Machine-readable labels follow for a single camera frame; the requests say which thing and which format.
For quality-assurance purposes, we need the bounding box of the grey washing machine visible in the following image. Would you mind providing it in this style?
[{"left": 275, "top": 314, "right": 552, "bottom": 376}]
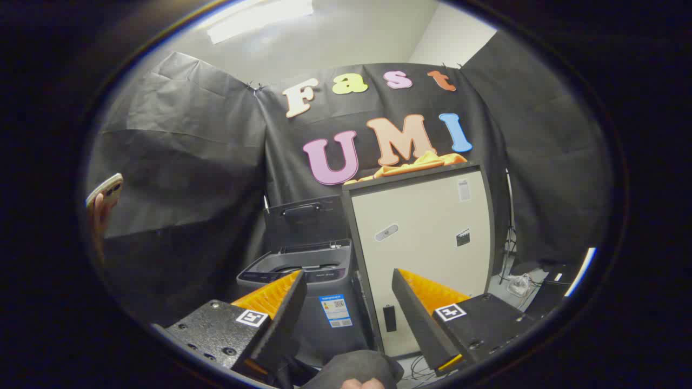
[{"left": 236, "top": 239, "right": 379, "bottom": 368}]

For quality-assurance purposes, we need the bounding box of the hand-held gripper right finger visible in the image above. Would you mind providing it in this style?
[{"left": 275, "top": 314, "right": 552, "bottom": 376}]
[{"left": 392, "top": 269, "right": 538, "bottom": 377}]

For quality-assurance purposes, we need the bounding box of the orange polo shirt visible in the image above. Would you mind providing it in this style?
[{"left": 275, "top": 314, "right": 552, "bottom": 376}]
[{"left": 344, "top": 151, "right": 468, "bottom": 185}]

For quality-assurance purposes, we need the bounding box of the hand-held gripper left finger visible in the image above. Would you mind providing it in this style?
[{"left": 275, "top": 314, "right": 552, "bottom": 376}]
[{"left": 154, "top": 270, "right": 308, "bottom": 381}]

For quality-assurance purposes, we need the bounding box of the white cabinet with grey top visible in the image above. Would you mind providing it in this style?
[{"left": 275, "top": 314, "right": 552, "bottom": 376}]
[{"left": 342, "top": 162, "right": 495, "bottom": 358}]

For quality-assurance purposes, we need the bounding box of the black backdrop cloth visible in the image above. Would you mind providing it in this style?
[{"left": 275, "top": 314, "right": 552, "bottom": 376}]
[{"left": 86, "top": 30, "right": 614, "bottom": 325}]

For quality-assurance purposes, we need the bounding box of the person's dark sleeve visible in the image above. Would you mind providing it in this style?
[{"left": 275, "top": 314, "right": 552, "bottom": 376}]
[{"left": 300, "top": 350, "right": 405, "bottom": 389}]

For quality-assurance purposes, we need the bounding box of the black floor cable bundle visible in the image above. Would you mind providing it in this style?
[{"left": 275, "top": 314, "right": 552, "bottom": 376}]
[{"left": 407, "top": 354, "right": 441, "bottom": 380}]

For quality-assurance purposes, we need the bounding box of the white smartphone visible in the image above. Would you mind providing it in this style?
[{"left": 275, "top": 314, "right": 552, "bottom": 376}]
[{"left": 85, "top": 173, "right": 124, "bottom": 209}]

